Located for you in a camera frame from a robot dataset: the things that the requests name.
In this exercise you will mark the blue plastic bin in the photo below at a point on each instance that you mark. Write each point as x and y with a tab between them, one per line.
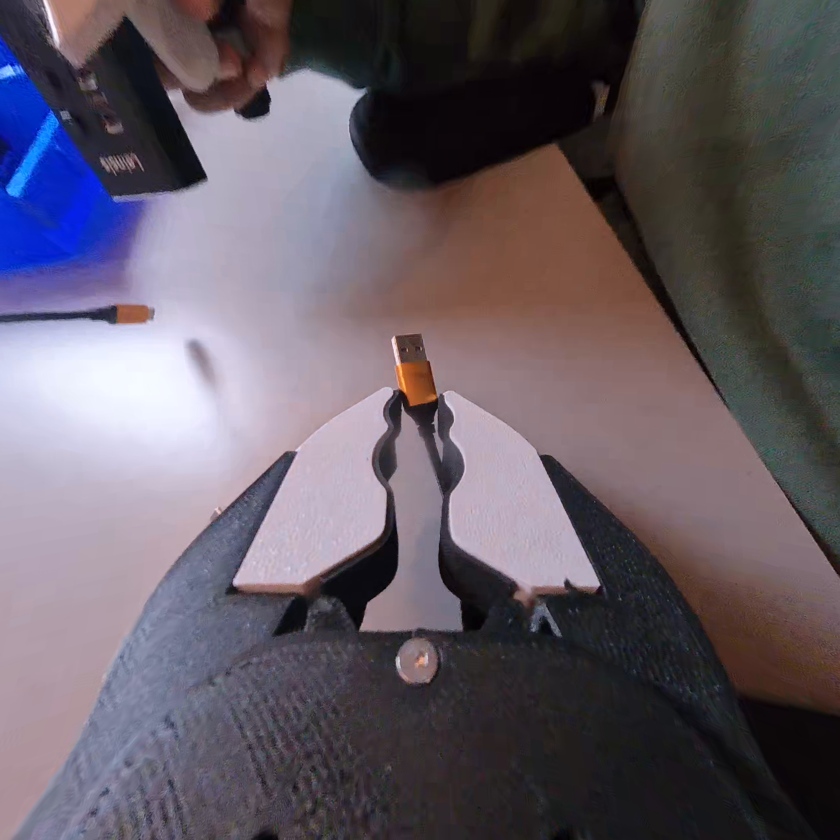
52	216

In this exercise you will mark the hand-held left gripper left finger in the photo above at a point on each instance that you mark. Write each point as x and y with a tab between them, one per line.
321	512

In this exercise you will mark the black forearm pad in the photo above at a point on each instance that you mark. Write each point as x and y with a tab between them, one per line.
472	138

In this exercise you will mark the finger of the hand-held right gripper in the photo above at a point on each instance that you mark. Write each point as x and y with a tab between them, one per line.
85	26

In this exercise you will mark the person's right hand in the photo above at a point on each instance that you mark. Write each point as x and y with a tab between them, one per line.
256	39

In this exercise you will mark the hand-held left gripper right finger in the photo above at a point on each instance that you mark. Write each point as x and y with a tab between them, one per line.
512	512

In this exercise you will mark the black multi-port usb hub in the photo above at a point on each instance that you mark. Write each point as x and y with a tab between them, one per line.
131	131

